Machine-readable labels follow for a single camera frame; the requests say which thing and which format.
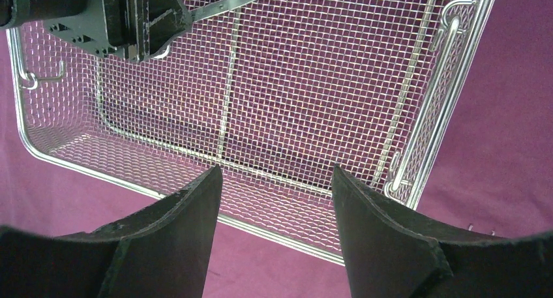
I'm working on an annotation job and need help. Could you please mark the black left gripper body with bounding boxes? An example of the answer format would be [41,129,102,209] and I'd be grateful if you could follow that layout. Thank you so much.
[1,0,139,62]

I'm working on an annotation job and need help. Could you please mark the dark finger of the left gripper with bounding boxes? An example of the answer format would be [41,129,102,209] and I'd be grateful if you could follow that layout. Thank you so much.
[121,0,192,61]

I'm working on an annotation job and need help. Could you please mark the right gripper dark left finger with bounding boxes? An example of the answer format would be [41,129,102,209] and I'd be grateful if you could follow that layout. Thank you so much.
[1,166,223,297]

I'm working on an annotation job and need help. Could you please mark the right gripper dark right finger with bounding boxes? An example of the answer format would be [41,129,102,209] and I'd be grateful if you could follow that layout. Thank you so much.
[332,166,552,297]

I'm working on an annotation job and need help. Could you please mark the steel surgical scissors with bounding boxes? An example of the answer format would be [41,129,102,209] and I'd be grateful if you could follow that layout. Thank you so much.
[190,0,257,22]

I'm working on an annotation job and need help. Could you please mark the magenta surgical wrap cloth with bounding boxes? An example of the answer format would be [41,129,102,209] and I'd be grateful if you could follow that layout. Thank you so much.
[1,0,552,297]

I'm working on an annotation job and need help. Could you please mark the metal mesh instrument tray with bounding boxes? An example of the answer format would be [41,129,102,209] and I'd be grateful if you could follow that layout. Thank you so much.
[4,0,495,265]

